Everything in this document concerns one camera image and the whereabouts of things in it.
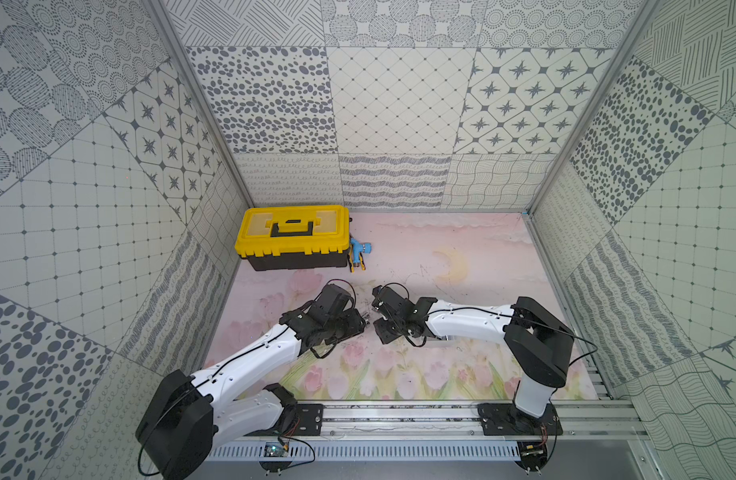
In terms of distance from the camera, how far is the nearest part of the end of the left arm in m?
0.59

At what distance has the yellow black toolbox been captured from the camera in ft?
3.03

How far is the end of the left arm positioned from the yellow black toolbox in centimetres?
26
